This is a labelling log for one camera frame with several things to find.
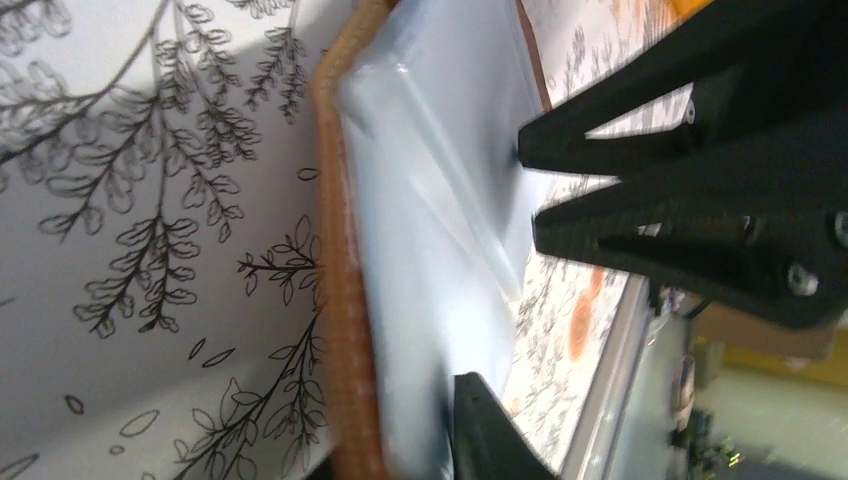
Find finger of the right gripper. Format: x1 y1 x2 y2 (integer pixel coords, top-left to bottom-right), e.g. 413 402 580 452
534 132 847 329
518 1 847 178

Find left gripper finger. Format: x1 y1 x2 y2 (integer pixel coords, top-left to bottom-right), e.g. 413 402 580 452
451 372 556 480

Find floral table mat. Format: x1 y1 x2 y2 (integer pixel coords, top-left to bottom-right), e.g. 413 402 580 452
0 0 697 480

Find aluminium rail frame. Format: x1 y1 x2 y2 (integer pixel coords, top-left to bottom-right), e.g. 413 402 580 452
558 276 654 480

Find brown leather card holder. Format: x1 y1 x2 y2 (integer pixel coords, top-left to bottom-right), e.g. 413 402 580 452
310 1 552 479

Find orange storage bin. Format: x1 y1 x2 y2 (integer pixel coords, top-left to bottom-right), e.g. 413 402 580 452
671 0 711 17

